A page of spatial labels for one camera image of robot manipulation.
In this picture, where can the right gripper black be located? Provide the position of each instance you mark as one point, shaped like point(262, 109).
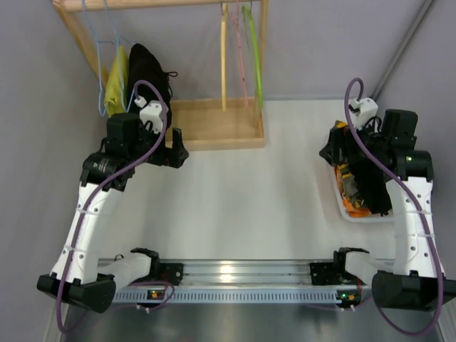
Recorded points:
point(335, 147)

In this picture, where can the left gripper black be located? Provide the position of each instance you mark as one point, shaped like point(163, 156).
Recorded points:
point(174, 153)

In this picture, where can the black trousers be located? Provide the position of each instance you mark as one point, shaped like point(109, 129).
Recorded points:
point(147, 78)

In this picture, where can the light blue wire hanger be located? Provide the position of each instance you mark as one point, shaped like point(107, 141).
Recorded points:
point(115, 96)

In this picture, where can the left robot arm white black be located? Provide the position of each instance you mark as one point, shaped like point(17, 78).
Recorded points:
point(76, 278)

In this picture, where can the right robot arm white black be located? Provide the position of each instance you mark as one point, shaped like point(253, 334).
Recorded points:
point(378, 169)

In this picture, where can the wooden hanger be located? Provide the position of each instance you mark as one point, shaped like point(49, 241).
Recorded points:
point(223, 35)

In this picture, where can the green hanger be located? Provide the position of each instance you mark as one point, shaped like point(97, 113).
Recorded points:
point(253, 48)

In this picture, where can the pink hanger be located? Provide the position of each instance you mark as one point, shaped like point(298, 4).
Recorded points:
point(235, 20)

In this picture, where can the wooden clothes rack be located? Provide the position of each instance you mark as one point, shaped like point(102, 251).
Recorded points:
point(207, 126)

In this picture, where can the orange camouflage clothes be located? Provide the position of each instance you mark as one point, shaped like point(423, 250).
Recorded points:
point(352, 200)

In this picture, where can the white laundry basket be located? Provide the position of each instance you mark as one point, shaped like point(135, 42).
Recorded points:
point(372, 219)

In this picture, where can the yellow-green garment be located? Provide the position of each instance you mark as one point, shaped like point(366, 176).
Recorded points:
point(115, 91)

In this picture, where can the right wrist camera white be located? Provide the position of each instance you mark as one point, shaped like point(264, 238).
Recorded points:
point(363, 110)

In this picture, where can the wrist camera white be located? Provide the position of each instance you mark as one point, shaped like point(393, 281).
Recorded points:
point(153, 112)
point(363, 110)

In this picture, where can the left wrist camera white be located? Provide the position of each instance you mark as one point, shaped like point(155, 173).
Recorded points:
point(153, 112)

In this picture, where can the aluminium mounting rail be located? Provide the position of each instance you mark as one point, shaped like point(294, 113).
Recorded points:
point(236, 274)

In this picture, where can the grey slotted cable duct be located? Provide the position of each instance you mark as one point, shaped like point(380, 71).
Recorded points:
point(227, 296)

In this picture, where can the grey wall conduit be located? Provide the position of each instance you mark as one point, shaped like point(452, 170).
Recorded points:
point(411, 32)

